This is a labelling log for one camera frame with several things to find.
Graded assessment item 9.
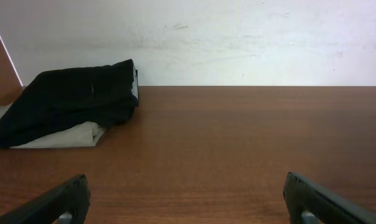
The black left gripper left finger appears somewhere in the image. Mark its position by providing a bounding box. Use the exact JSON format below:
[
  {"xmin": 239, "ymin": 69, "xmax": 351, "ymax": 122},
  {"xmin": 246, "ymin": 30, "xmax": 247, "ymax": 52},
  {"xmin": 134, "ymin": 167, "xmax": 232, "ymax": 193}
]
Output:
[{"xmin": 0, "ymin": 174, "xmax": 91, "ymax": 224}]

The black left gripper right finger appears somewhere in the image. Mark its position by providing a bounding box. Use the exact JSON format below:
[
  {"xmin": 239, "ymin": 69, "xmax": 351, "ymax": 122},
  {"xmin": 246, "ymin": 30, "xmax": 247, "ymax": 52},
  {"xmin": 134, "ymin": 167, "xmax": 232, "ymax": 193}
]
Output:
[{"xmin": 283, "ymin": 172, "xmax": 376, "ymax": 224}]

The beige folded garment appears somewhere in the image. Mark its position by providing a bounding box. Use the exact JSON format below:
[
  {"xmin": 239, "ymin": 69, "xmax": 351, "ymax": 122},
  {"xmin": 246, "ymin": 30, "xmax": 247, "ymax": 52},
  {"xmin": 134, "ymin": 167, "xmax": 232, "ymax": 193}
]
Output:
[{"xmin": 12, "ymin": 121, "xmax": 107, "ymax": 149}]

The black folded garment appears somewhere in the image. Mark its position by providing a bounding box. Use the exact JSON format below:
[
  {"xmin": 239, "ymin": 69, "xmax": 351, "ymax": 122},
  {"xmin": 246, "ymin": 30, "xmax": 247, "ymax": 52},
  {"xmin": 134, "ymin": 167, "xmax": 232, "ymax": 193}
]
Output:
[{"xmin": 0, "ymin": 59, "xmax": 139, "ymax": 148}]

